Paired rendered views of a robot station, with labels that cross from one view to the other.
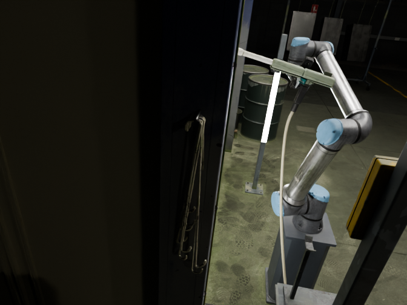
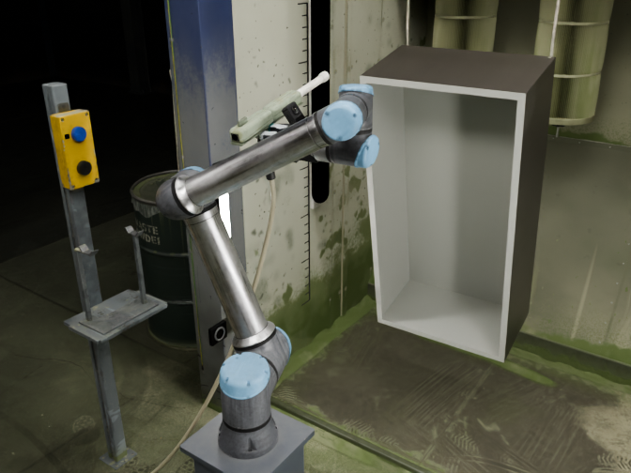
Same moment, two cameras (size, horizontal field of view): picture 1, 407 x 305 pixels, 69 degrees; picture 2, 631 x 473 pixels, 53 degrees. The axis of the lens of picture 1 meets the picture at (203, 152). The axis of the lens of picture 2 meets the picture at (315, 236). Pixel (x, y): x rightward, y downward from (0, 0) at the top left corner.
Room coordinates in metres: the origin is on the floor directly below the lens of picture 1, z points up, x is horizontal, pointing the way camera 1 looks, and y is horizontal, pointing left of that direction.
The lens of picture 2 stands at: (2.43, -1.97, 2.04)
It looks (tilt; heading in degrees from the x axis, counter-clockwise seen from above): 24 degrees down; 119
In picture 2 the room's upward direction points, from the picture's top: straight up
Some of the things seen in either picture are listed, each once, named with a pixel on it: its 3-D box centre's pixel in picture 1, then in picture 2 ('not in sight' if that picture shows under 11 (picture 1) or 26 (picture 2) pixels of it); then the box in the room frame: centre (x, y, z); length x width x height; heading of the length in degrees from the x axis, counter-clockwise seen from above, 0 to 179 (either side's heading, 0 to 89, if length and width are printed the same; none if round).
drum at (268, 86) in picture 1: (263, 108); not in sight; (4.30, -0.83, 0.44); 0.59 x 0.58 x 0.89; 8
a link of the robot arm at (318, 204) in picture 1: (313, 200); (246, 388); (1.50, -0.70, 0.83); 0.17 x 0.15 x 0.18; 104
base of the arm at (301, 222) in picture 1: (309, 217); (247, 424); (1.50, -0.71, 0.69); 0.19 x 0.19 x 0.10
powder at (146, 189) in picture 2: not in sight; (183, 188); (0.24, 0.54, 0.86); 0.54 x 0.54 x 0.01
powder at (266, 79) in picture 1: (268, 80); not in sight; (4.31, -0.83, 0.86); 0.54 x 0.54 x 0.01
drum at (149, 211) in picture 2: not in sight; (190, 256); (0.24, 0.54, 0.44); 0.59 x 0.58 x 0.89; 154
